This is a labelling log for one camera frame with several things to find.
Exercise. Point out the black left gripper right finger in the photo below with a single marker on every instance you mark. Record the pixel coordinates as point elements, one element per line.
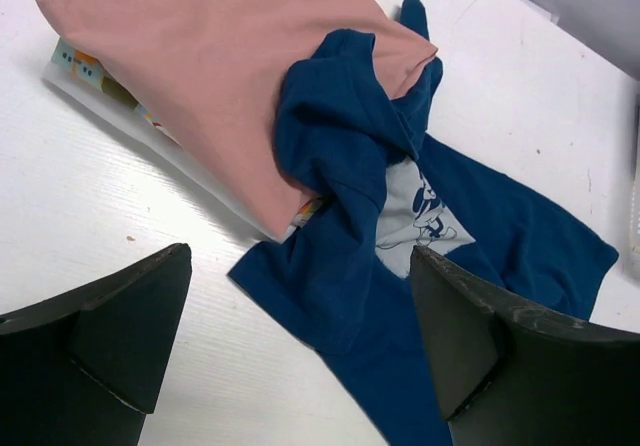
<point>509,371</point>

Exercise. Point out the pink folded t shirt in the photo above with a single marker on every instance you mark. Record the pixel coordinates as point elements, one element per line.
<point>210,73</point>

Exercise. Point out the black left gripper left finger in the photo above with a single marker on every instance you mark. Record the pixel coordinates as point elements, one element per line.
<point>86,367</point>

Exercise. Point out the blue t shirt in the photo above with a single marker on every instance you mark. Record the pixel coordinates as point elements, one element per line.
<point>340,283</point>

